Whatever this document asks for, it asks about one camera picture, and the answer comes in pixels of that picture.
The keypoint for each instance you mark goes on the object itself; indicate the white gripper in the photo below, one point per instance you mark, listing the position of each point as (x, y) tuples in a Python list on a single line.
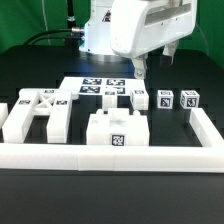
[(140, 26)]

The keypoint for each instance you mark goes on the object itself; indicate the white chair seat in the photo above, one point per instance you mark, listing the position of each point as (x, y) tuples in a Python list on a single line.
[(117, 128)]

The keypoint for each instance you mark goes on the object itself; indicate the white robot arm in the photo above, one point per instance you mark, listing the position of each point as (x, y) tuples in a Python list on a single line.
[(97, 33)]

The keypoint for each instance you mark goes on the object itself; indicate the white marker sheet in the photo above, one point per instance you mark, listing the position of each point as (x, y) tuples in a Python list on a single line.
[(97, 86)]

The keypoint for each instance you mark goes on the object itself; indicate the white U-shaped fence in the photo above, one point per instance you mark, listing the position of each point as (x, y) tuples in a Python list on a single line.
[(208, 157)]

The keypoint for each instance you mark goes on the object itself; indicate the white block at left edge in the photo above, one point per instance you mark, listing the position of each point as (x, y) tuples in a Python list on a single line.
[(3, 113)]

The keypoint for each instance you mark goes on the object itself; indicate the white chair back frame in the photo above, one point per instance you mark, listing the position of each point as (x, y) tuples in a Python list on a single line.
[(54, 103)]

